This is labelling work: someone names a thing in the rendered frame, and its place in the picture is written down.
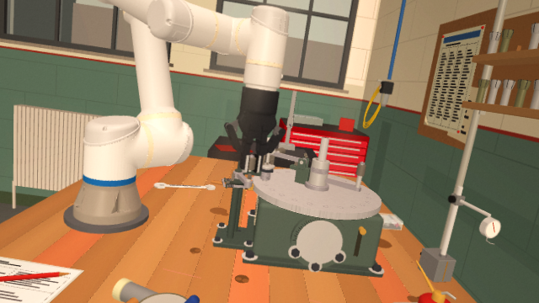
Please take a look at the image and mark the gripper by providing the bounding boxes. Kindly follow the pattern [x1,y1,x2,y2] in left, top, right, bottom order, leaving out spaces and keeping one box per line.
[224,86,286,170]

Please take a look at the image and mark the grey collet lever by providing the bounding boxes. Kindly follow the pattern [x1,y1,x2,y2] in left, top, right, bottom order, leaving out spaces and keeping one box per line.
[272,151,307,166]

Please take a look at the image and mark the grey round index plate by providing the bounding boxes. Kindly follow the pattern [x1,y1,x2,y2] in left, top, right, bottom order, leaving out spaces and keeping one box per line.
[251,167,383,221]

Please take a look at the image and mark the grey lamp stand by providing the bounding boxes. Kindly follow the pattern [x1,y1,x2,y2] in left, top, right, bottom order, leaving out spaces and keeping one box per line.
[282,89,325,152]

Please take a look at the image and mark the grey spindle collet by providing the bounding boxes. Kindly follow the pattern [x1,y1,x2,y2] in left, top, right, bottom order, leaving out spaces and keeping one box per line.
[304,137,332,193]

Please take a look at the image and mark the green dividing head body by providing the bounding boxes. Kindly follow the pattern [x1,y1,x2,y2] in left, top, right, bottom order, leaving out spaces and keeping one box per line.
[241,194,385,278]

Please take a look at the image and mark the grey plunger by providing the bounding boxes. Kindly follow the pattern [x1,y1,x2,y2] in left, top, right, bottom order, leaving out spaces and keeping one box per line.
[355,162,367,190]

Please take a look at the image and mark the black lock lever yellow knob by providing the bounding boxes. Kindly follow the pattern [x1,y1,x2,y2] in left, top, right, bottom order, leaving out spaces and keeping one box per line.
[352,226,368,258]

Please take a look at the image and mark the grey indicator stand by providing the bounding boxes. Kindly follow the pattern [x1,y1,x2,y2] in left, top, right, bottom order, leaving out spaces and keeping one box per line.
[418,0,510,284]

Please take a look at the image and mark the olive collet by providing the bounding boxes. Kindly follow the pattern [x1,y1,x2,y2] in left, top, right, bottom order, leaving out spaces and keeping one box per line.
[500,28,515,54]
[475,78,490,104]
[515,79,532,109]

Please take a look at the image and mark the black box with red label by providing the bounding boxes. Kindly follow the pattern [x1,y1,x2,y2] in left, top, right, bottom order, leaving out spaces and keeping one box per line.
[206,135,246,162]

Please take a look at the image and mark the silver open-end wrench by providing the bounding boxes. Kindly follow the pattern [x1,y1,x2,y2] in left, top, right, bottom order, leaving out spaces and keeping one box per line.
[152,181,217,192]

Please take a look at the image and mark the red tool chest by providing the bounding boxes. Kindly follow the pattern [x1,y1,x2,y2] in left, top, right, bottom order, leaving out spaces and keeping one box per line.
[278,117,371,178]

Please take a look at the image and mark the grey round front cover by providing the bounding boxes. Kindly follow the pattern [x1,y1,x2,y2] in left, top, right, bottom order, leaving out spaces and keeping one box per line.
[295,220,344,265]

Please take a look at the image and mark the dark framed window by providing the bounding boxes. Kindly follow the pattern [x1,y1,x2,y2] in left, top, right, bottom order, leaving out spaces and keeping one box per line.
[0,0,173,61]
[209,0,360,91]

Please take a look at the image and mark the black air nozzle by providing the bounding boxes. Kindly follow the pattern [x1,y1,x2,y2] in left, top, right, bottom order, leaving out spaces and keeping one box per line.
[378,80,395,107]

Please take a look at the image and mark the small white box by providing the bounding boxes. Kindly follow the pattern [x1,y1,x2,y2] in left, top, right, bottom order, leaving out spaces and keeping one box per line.
[378,212,405,231]

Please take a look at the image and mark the grey flashlight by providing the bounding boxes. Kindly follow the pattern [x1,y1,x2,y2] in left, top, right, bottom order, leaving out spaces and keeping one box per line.
[110,277,191,303]

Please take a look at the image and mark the cream radiator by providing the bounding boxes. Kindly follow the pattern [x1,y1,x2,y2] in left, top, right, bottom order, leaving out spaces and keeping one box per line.
[11,104,103,210]

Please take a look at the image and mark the brown notice board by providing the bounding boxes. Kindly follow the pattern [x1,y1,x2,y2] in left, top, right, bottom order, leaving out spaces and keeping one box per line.
[417,7,539,152]

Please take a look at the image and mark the red oil can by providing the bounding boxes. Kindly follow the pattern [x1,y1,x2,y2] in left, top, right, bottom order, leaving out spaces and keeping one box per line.
[415,259,458,303]

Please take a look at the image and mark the white dial gauge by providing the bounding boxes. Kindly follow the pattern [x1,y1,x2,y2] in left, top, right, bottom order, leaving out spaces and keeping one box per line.
[478,215,503,244]

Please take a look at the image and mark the white printed paper sheet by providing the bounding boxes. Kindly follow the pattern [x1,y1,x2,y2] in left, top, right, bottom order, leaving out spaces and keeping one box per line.
[0,255,85,303]

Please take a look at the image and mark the red pencil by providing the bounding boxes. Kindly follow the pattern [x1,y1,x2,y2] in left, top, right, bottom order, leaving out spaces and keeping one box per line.
[0,270,71,284]

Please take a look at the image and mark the wooden shelf unit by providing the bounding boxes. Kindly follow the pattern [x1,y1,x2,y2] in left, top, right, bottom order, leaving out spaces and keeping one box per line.
[461,47,539,122]

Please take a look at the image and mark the grey clamp bracket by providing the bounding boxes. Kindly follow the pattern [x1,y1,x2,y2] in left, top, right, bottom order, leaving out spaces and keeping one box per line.
[221,169,254,191]

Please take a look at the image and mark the green lever bracket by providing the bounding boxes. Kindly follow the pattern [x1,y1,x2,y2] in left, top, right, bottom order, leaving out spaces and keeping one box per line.
[294,157,313,185]

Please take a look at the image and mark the green post stand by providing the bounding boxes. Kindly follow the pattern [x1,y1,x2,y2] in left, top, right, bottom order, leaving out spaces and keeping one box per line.
[211,184,259,250]

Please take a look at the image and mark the yellow coiled hose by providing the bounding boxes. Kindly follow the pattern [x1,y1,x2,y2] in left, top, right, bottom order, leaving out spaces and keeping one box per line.
[362,85,383,130]

